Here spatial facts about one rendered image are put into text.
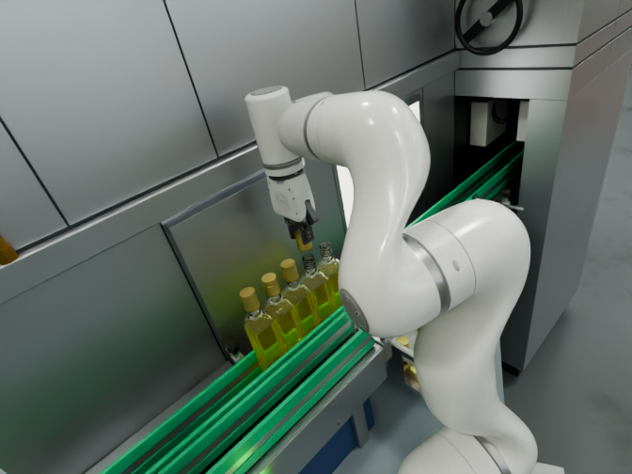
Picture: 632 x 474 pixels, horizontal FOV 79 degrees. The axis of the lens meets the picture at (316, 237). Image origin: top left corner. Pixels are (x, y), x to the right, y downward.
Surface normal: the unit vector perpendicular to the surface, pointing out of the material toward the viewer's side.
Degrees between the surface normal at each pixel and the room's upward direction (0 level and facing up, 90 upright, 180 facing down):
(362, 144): 68
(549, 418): 0
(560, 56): 90
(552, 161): 90
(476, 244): 46
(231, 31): 90
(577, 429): 0
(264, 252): 90
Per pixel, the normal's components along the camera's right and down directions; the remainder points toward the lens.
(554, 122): -0.72, 0.49
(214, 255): 0.67, 0.29
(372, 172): -0.69, 0.05
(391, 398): -0.18, -0.82
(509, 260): 0.43, 0.28
